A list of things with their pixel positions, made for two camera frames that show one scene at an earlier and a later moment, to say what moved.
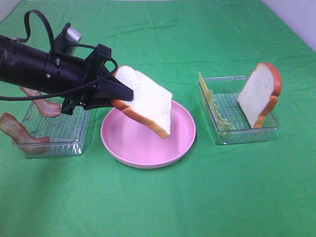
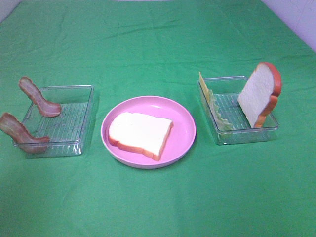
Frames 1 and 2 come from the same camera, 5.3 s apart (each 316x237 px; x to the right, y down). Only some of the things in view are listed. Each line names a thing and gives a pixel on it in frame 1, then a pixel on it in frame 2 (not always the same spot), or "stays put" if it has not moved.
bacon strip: x=14 y=129 stays put
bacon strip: x=47 y=107 stays put
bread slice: x=151 y=103 to x=140 y=133
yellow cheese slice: x=205 y=87 stays put
